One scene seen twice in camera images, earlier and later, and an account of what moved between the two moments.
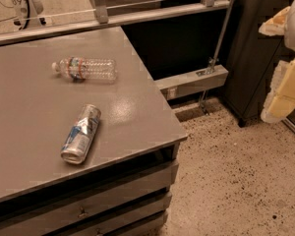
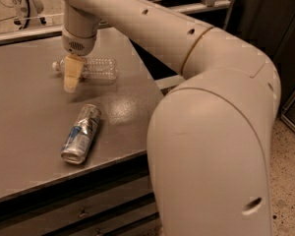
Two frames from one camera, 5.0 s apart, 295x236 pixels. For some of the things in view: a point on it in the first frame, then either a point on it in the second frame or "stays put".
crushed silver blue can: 76,146 stays put
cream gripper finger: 275,26 -> 73,69
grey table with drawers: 124,187 stays put
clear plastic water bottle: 85,69 stays put
